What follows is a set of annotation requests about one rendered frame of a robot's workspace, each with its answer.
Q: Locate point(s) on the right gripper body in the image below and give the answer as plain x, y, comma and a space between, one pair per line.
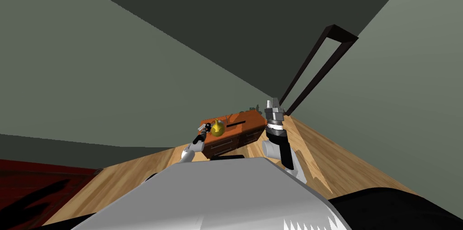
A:
274, 110

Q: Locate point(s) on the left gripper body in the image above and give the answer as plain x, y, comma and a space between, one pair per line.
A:
207, 127

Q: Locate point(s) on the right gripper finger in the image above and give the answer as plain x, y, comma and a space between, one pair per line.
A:
275, 102
268, 104

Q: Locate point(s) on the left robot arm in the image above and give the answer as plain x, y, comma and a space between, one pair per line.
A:
197, 142

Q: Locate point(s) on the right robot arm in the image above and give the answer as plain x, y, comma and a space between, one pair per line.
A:
280, 143

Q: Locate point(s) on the yellow round vase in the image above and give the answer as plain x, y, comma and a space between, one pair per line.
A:
217, 129

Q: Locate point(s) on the flat black bar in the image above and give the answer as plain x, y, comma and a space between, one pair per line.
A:
236, 124

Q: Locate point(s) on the orange-brown wooden dresser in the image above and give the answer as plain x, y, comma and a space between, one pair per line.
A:
243, 134

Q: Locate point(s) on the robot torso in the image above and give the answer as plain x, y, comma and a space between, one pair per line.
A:
224, 194

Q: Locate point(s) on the dark red rug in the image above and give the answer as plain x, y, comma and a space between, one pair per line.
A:
32, 194

